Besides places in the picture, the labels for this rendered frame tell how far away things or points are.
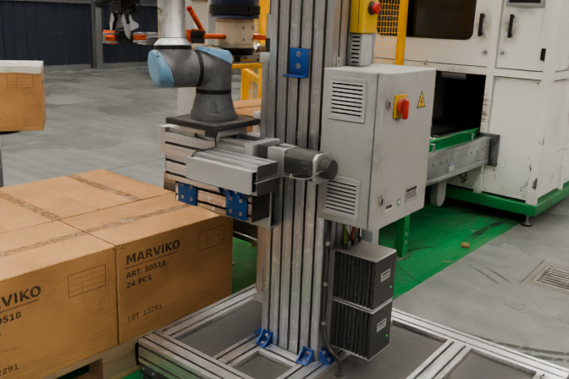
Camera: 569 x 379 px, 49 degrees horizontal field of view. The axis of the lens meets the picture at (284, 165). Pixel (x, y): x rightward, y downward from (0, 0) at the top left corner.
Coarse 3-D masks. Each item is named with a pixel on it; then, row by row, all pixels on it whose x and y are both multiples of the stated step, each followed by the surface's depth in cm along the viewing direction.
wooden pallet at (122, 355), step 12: (192, 312) 261; (168, 324) 251; (120, 348) 234; (132, 348) 239; (84, 360) 223; (96, 360) 232; (108, 360) 231; (120, 360) 235; (132, 360) 240; (60, 372) 216; (96, 372) 234; (108, 372) 232; (120, 372) 236; (132, 372) 241
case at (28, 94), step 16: (0, 64) 378; (16, 64) 381; (32, 64) 385; (0, 80) 373; (16, 80) 376; (32, 80) 379; (0, 96) 375; (16, 96) 378; (32, 96) 381; (0, 112) 377; (16, 112) 380; (32, 112) 383; (0, 128) 380; (16, 128) 382; (32, 128) 385
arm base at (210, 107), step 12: (204, 96) 198; (216, 96) 198; (228, 96) 200; (192, 108) 201; (204, 108) 197; (216, 108) 198; (228, 108) 200; (204, 120) 198; (216, 120) 198; (228, 120) 200
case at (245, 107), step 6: (234, 102) 305; (240, 102) 306; (246, 102) 307; (252, 102) 307; (258, 102) 308; (240, 108) 287; (246, 108) 287; (252, 108) 288; (258, 108) 289; (240, 114) 273; (246, 114) 271; (252, 114) 271; (252, 126) 269; (246, 132) 272
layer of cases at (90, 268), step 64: (0, 192) 282; (64, 192) 286; (128, 192) 290; (0, 256) 210; (64, 256) 212; (128, 256) 229; (192, 256) 255; (0, 320) 195; (64, 320) 213; (128, 320) 235
